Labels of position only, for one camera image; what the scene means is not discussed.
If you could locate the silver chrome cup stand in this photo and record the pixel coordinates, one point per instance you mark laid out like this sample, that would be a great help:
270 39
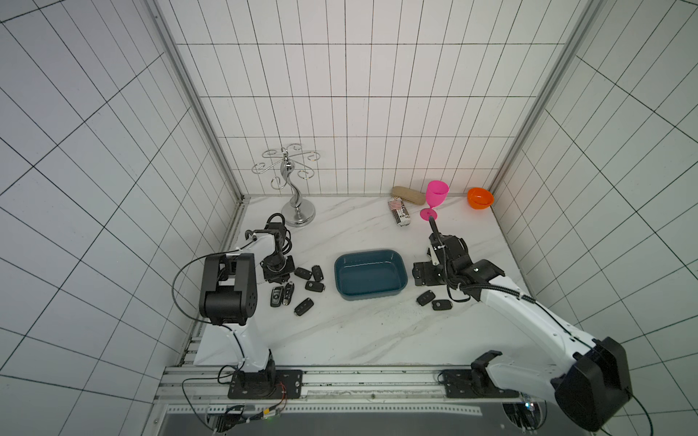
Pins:
298 211

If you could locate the pink plastic goblet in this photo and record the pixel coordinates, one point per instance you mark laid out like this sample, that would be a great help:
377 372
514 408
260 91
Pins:
436 193

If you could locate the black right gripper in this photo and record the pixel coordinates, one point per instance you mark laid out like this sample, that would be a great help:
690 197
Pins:
428 272

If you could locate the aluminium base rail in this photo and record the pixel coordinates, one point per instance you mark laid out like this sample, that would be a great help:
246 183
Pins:
324 387

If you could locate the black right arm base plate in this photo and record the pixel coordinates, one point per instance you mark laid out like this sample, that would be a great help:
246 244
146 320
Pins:
465 384

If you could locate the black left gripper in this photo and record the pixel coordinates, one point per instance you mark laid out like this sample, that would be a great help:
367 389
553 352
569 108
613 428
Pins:
277 278

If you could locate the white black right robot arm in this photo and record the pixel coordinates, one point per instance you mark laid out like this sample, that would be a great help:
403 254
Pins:
587 378

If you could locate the black silver flip key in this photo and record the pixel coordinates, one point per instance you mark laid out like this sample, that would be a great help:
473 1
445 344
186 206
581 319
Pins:
288 292

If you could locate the tan bread roll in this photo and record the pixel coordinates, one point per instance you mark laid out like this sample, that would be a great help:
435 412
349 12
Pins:
408 195

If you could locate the orange plastic bowl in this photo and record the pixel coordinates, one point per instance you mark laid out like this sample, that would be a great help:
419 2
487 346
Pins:
479 198

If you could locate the flag print can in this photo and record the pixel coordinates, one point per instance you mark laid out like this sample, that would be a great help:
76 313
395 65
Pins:
399 211

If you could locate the black car key fob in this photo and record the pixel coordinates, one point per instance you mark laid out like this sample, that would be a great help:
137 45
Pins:
317 273
442 305
314 286
425 298
304 307
303 274

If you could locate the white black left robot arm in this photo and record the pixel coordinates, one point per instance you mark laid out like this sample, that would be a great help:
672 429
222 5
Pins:
230 297

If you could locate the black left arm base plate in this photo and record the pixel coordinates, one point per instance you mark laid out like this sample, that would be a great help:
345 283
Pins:
272 385

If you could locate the teal storage box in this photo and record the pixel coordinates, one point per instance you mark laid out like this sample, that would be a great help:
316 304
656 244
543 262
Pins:
370 274

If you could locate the black silver BMW key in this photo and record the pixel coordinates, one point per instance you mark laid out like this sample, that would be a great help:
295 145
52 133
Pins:
277 296

